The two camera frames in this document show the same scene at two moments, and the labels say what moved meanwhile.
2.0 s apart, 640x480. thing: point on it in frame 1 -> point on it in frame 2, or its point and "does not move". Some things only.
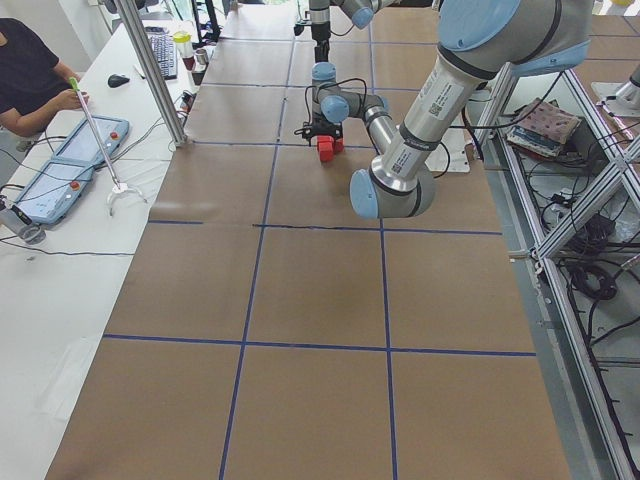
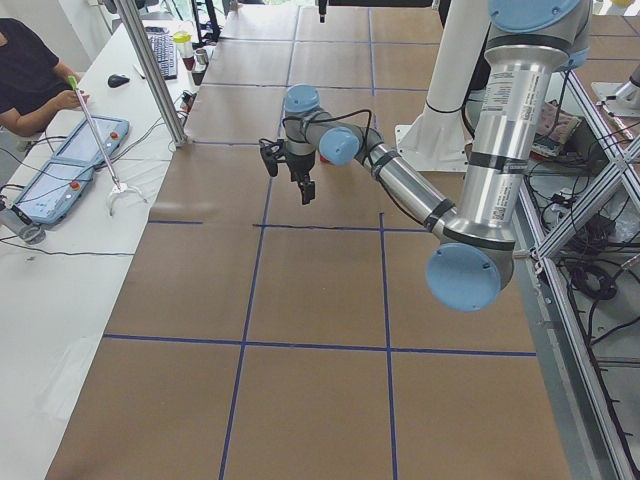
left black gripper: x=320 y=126 -> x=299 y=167
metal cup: x=202 y=57 does not move
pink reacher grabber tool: x=119 y=187 does not move
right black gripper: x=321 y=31 -> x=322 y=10
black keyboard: x=165 y=50 does not move
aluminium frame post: x=135 y=27 does not move
